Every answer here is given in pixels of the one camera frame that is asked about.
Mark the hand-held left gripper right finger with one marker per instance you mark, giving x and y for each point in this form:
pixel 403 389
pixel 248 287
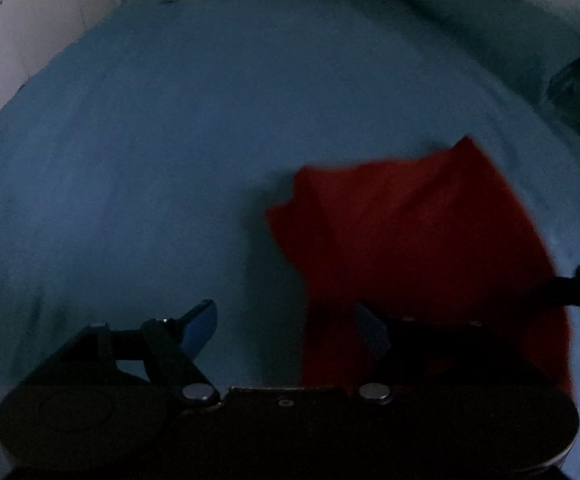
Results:
pixel 372 334

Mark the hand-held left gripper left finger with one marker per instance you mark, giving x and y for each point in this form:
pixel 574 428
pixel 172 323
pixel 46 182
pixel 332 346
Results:
pixel 201 327

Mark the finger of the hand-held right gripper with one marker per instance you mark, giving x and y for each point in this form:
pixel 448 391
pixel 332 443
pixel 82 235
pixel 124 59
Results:
pixel 567 290

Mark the red knit sweater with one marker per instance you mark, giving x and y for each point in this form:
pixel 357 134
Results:
pixel 420 220

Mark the folded blue blanket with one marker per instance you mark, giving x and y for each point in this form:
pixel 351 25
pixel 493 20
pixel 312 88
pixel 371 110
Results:
pixel 577 92

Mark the blue pillow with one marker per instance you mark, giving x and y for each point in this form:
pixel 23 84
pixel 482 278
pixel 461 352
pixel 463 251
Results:
pixel 470 25

